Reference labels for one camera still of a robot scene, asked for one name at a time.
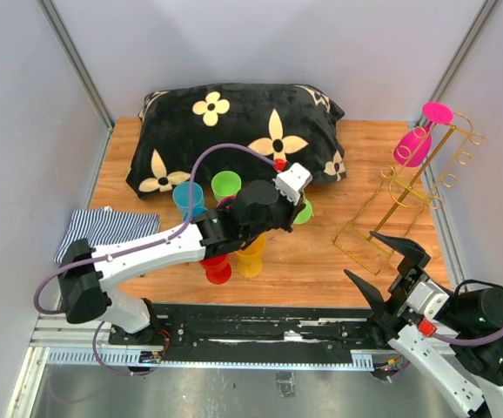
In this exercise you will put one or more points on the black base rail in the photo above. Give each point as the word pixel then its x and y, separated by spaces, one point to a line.
pixel 246 334

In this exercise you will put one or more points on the pink base wine glass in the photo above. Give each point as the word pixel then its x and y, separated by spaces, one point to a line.
pixel 413 148

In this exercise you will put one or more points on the gold wire glass rack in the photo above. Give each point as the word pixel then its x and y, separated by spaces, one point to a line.
pixel 404 188

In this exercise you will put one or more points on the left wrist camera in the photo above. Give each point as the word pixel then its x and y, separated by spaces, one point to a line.
pixel 293 178

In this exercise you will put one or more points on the yellow wine glass orange base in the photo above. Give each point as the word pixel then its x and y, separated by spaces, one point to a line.
pixel 250 260

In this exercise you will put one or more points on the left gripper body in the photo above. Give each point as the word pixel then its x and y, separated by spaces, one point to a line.
pixel 283 216

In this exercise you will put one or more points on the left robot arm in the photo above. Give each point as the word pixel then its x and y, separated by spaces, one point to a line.
pixel 91 275

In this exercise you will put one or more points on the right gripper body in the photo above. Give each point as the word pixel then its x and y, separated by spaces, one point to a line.
pixel 404 281

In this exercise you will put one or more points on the black floral plush pillow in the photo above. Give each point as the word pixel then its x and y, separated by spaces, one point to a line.
pixel 293 122

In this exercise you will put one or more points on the green glass yellow base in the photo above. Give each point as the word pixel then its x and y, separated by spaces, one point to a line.
pixel 305 214

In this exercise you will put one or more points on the light green wine glass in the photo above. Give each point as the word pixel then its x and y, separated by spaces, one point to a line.
pixel 225 184

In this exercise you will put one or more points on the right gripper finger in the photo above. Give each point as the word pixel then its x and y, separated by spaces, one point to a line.
pixel 371 294
pixel 414 255

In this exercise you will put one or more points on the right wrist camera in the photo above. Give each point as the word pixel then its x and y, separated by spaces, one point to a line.
pixel 427 299

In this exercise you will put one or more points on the red wine glass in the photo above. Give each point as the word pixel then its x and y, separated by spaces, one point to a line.
pixel 217 269

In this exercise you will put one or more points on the blue white striped cloth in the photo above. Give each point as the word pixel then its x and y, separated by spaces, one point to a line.
pixel 105 226

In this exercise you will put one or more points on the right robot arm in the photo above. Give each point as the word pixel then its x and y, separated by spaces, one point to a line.
pixel 453 338

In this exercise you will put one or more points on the blue wine glass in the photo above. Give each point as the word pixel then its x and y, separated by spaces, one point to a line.
pixel 188 195

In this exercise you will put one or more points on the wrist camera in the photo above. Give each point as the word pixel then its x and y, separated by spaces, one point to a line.
pixel 293 178
pixel 427 299

